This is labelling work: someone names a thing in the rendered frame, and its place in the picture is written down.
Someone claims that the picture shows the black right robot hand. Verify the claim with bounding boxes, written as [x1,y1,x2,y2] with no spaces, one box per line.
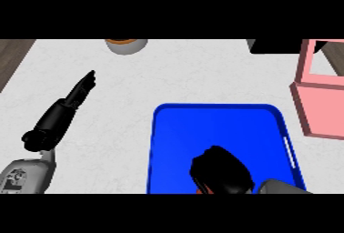
[187,145,257,195]

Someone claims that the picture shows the black appliance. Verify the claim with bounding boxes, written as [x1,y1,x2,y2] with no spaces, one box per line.
[246,39,329,55]

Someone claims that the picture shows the grey cup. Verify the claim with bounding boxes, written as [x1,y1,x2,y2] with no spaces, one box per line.
[105,39,149,56]

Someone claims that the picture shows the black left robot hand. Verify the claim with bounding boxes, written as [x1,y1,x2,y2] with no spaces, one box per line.
[21,69,97,153]

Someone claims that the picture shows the blue tray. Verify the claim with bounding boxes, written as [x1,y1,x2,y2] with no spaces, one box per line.
[145,103,307,195]

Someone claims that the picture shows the pink box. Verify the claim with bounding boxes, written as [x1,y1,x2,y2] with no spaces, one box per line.
[289,39,344,141]

